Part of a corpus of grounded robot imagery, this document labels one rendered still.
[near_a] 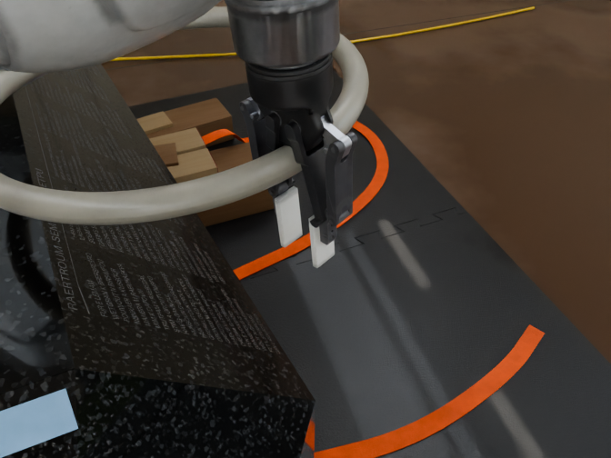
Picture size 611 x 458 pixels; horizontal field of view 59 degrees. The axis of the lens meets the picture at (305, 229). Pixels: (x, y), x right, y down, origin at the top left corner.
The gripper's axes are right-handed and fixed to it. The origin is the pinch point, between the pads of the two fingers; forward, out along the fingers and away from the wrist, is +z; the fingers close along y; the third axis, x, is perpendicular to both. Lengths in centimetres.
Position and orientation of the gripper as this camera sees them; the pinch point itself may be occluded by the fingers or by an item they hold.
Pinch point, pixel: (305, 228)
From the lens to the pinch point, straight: 59.1
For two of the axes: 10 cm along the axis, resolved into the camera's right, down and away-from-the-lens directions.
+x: -7.0, 5.1, -5.0
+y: -7.1, -4.3, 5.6
